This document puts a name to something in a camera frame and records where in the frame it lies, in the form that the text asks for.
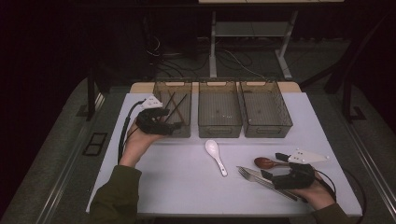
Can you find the white metal desk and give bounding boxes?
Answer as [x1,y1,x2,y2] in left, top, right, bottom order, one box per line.
[198,0,345,80]

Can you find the person's right hand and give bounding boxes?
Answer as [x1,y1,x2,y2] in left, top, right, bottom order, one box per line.
[292,175,336,212]

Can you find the translucent grey storage bin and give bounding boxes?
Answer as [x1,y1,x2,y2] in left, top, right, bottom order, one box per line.
[145,77,193,139]
[197,77,244,139]
[237,78,294,139]

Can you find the black floor socket frame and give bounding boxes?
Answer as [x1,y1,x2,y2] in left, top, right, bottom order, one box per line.
[81,132,109,157]

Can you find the white ceramic spoon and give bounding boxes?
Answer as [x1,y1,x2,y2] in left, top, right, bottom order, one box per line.
[205,139,229,177]

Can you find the metal fork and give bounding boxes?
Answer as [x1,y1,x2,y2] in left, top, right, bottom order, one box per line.
[237,169,299,203]

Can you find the hand-held gripper cable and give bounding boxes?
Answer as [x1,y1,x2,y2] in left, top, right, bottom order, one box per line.
[314,169,368,224]
[117,98,148,165]

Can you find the person's left hand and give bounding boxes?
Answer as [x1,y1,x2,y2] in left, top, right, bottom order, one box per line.
[119,119,163,169]

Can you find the black metal stand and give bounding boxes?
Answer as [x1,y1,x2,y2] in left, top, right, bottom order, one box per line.
[323,36,368,124]
[77,62,108,122]

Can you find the bundle of floor cables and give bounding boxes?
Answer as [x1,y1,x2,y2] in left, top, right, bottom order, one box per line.
[146,34,272,80]

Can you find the right hand-held gripper cable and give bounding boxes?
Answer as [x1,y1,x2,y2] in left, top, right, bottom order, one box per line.
[314,169,368,224]

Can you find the metal floor rail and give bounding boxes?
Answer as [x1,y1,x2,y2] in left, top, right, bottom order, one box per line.
[40,92,106,224]
[339,118,396,216]

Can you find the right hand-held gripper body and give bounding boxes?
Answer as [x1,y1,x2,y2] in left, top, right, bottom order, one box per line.
[270,148,331,190]

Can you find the brown wooden spoon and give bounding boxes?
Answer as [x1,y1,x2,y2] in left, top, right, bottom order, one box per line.
[253,157,291,171]

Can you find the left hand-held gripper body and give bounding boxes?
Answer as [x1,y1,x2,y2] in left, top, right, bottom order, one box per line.
[135,95,176,135]

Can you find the left hand-held gripper cable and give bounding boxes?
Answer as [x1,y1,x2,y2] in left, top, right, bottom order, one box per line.
[117,98,148,165]

